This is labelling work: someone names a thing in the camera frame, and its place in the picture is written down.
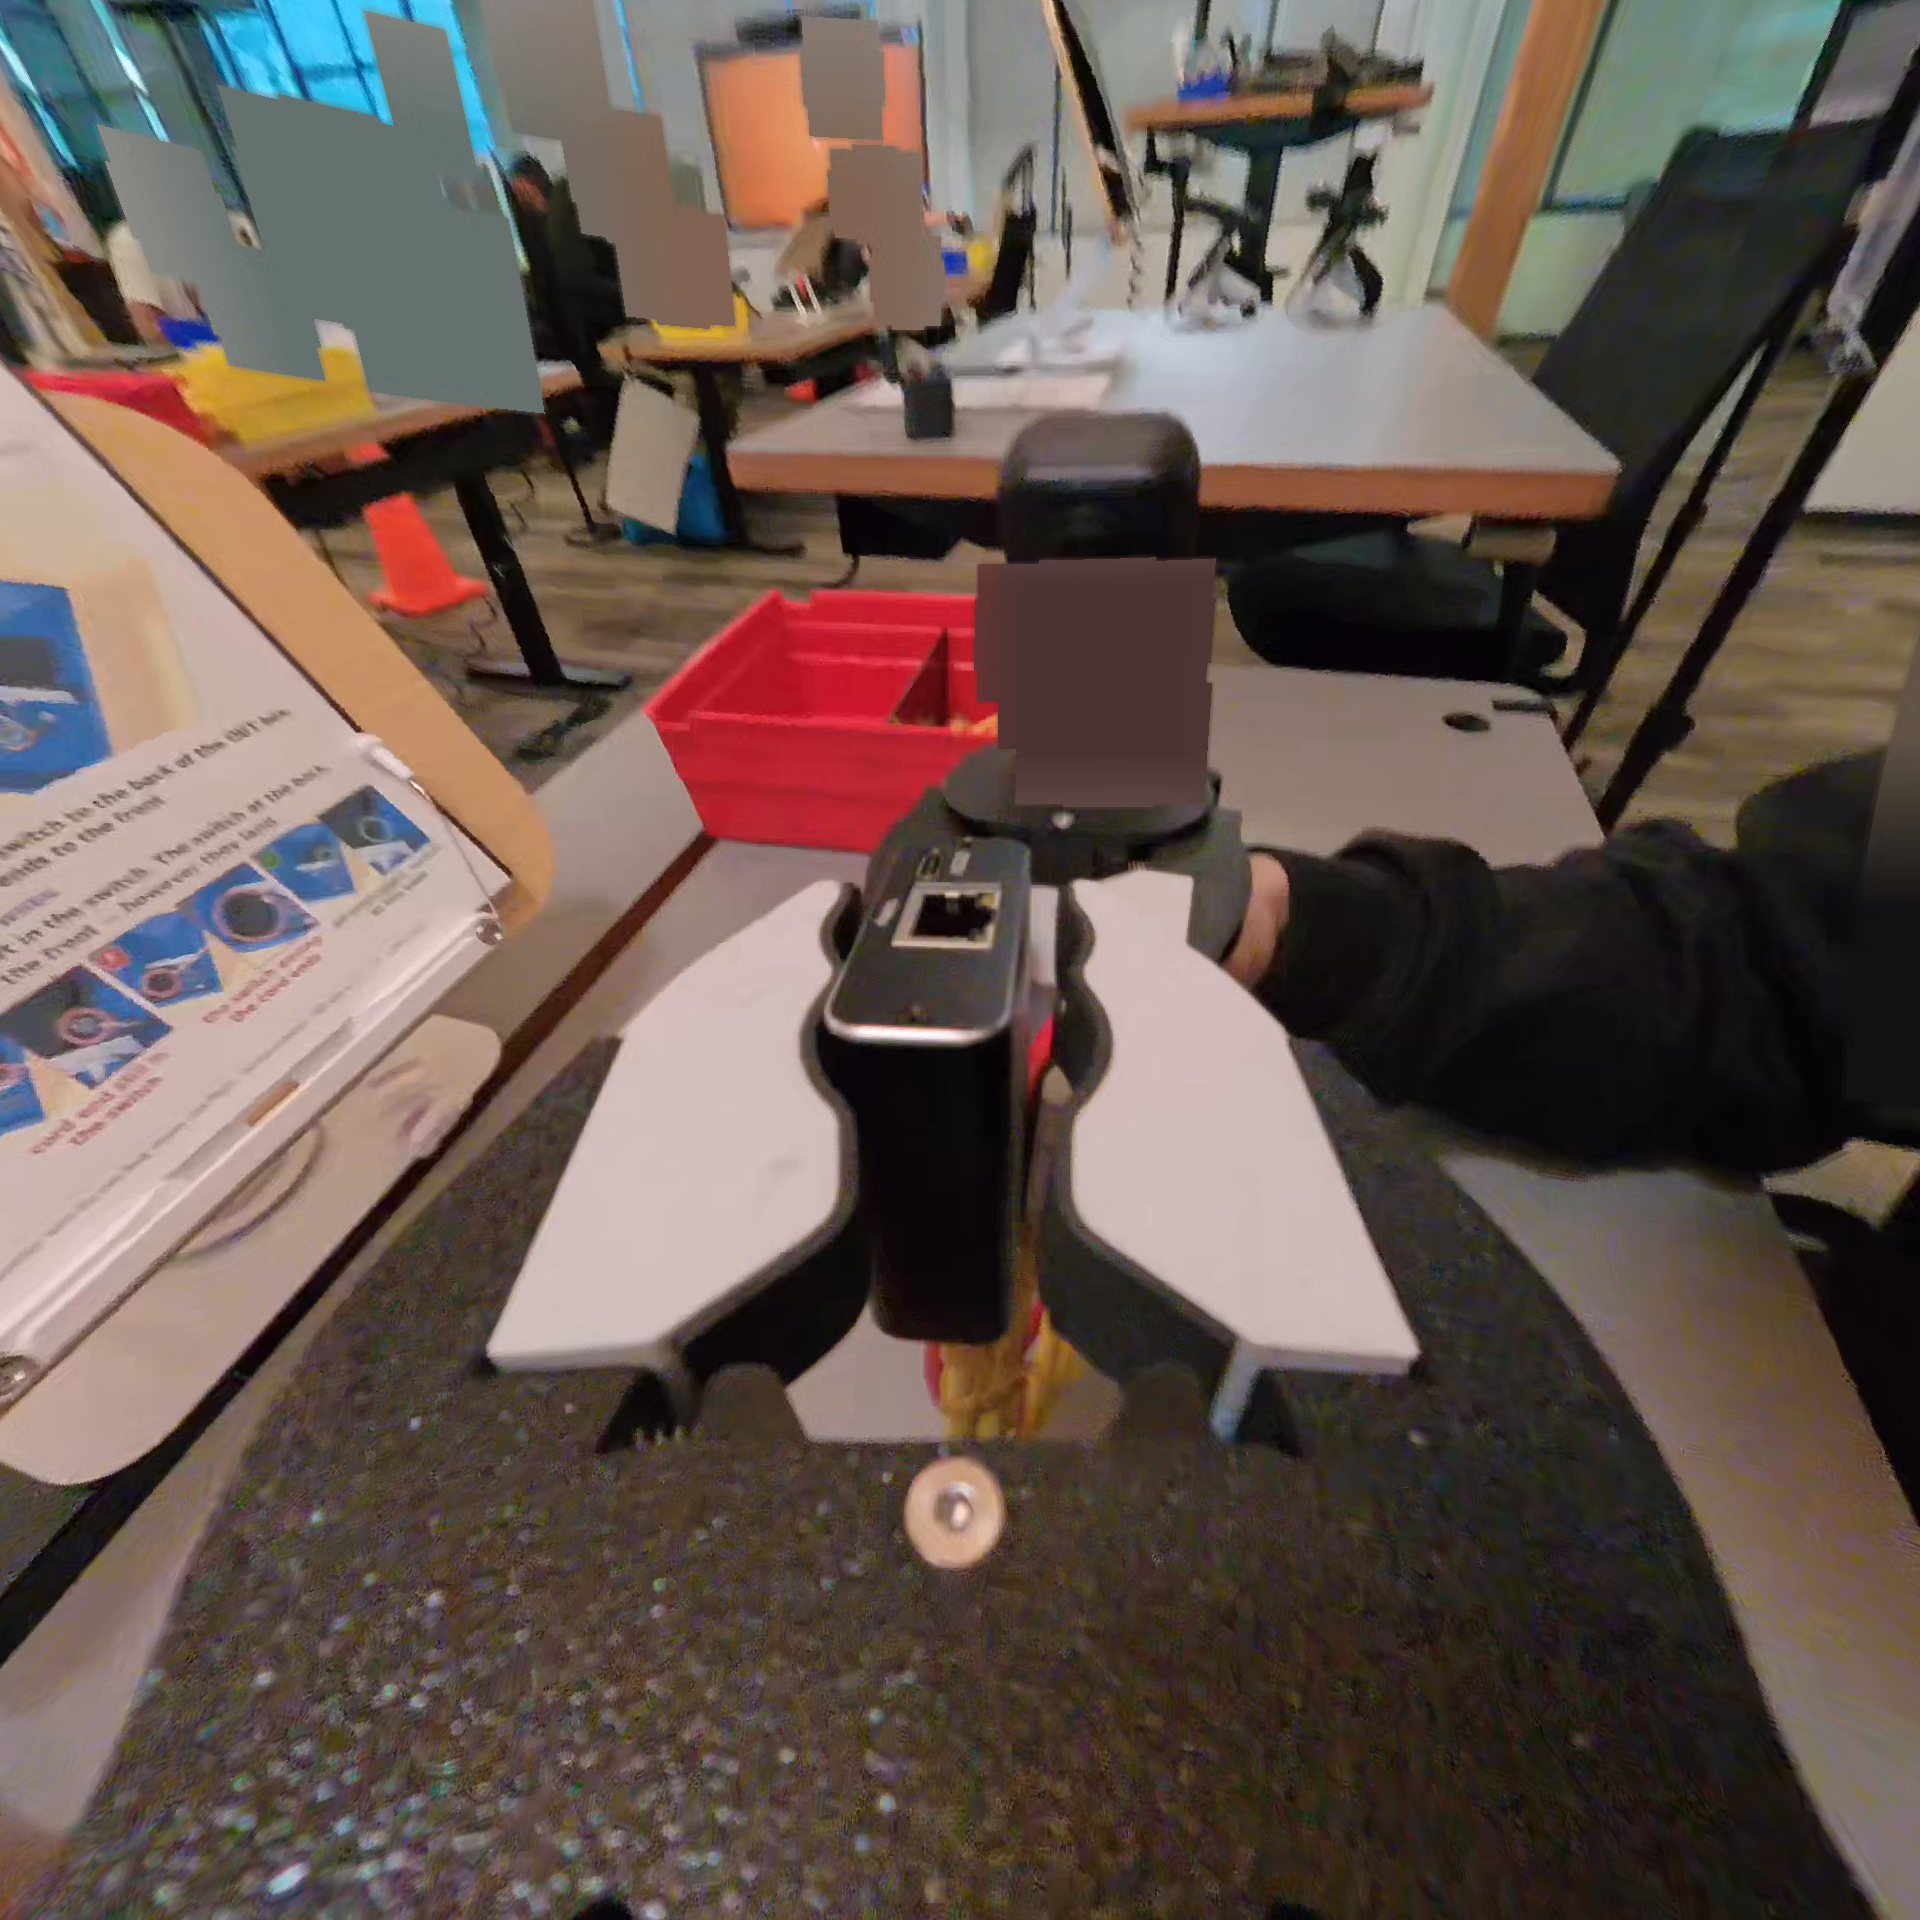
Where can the printed instruction sheet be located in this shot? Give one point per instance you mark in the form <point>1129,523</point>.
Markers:
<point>180,973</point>

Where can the black office chair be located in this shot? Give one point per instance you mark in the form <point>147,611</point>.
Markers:
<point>1680,299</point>

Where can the standing desk with equipment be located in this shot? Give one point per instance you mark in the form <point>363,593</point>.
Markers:
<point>1276,108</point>

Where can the wooden post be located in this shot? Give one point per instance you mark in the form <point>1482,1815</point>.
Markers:
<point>1516,148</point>

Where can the yellow plastic bin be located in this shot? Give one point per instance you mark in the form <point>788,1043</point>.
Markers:
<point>269,397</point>

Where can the black bin divider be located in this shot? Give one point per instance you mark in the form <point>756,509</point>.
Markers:
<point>925,690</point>

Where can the person's right hand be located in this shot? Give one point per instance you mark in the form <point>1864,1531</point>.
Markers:
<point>1261,915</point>

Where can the paper sheets on clipboard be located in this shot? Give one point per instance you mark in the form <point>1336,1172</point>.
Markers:
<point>374,661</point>

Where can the black pen holder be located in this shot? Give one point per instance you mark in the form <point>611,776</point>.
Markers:
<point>931,405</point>

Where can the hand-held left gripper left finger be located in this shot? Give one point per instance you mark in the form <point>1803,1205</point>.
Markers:
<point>705,1170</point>

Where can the black tripod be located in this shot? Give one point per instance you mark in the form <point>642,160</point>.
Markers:
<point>1723,661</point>

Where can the white stand base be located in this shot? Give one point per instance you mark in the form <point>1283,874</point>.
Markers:
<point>299,1243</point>

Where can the grey desk wood edge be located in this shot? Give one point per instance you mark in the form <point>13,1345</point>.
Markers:
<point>1276,405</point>
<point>506,578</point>

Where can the large monitor orange screen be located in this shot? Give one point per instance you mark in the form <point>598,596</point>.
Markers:
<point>749,148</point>

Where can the black ethernet splitter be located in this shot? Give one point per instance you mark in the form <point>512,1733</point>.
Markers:
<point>931,1170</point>

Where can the black tilted stand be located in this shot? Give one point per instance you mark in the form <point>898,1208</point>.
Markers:
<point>1089,120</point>

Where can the person's right forearm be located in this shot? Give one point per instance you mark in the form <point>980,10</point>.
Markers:
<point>1499,973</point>

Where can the orange traffic cone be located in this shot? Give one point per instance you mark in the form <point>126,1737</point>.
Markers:
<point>420,562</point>

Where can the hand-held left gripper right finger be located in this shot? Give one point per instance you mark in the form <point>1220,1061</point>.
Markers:
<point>1229,1170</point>

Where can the red plastic bin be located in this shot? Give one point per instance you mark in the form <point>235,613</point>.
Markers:
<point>780,720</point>

